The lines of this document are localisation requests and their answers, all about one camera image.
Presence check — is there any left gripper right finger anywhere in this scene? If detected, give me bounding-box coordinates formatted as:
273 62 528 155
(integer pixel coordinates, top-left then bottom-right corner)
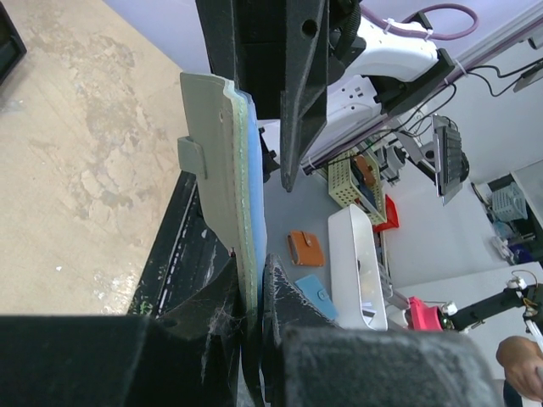
261 254 503 406

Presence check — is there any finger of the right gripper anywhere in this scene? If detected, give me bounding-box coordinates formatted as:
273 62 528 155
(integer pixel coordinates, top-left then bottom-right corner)
280 1 329 192
196 0 286 120

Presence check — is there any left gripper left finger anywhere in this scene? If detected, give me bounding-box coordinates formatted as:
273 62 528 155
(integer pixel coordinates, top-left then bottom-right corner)
1 259 240 406

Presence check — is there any mint green card holder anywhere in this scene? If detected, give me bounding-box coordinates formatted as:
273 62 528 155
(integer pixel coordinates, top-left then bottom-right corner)
177 72 267 333

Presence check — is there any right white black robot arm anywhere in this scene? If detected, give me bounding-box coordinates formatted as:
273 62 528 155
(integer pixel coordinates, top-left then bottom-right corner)
196 1 454 190

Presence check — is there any person's bare hand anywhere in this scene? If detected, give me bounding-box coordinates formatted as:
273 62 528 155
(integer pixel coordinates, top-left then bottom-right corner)
496 336 542 402

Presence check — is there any white rectangular tray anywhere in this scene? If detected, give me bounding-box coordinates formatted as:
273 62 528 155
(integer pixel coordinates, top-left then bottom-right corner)
328 204 388 331

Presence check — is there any blue leather wallet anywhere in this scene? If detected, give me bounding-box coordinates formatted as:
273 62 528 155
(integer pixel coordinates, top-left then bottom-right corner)
295 274 338 321

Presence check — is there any green perforated basket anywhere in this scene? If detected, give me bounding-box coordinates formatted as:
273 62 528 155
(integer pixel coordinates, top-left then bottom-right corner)
327 150 387 226

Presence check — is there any orange leather wallet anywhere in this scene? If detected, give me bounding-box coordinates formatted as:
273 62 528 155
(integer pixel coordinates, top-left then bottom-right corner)
287 230 326 267

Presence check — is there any pink plastic object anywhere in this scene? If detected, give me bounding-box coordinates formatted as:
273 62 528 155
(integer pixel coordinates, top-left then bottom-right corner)
406 297 443 332

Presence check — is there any red plastic tray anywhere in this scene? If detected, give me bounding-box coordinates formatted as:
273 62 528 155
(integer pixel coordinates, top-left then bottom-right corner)
372 195 400 233

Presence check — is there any black keyboard on stand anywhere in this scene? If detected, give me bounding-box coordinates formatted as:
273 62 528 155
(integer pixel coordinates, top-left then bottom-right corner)
432 114 469 206

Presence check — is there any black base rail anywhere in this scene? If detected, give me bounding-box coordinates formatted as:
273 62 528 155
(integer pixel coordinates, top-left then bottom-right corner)
127 172 229 318

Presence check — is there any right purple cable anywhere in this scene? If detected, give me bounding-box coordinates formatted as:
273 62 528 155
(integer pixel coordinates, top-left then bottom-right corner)
360 3 479 42

